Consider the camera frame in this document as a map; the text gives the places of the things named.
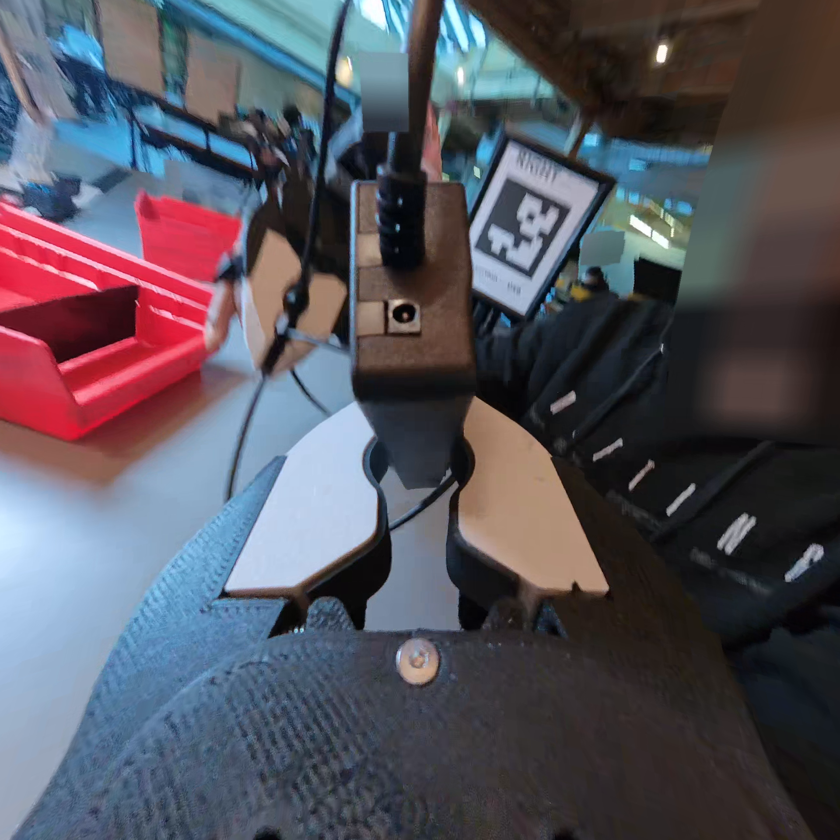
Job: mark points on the white printed tag sign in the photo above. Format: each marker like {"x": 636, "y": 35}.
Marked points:
{"x": 538, "y": 216}

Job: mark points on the tan wooden board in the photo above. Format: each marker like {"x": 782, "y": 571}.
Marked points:
{"x": 213, "y": 79}
{"x": 131, "y": 39}

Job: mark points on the person's right hand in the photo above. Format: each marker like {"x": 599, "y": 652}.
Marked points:
{"x": 218, "y": 318}

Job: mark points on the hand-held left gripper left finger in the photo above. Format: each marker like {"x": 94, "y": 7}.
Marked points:
{"x": 315, "y": 518}

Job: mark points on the black usb hub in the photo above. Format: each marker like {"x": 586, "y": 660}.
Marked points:
{"x": 420, "y": 354}

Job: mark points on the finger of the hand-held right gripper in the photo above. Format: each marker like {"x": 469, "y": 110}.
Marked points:
{"x": 321, "y": 308}
{"x": 269, "y": 295}

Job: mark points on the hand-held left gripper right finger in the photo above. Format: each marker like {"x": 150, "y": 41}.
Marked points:
{"x": 518, "y": 512}

